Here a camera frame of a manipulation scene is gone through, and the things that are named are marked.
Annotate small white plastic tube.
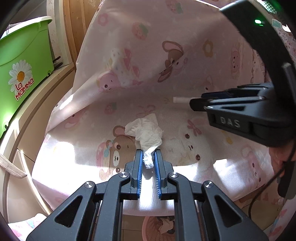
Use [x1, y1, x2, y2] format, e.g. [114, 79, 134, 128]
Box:
[173, 96, 191, 104]

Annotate white tissue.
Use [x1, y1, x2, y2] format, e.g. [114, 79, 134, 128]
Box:
[125, 113, 164, 169]

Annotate pink wicker trash basket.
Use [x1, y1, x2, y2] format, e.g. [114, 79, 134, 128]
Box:
[142, 216, 175, 241]

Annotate pink bear print sheet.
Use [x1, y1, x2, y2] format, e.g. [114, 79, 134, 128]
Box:
[32, 1, 273, 209]

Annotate white shelf unit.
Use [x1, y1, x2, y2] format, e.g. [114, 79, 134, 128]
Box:
[1, 1, 75, 222]

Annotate wooden door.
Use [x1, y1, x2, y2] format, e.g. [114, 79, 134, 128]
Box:
[63, 0, 101, 63]

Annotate green plastic storage box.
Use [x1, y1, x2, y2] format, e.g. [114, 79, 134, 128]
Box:
[1, 16, 54, 133]

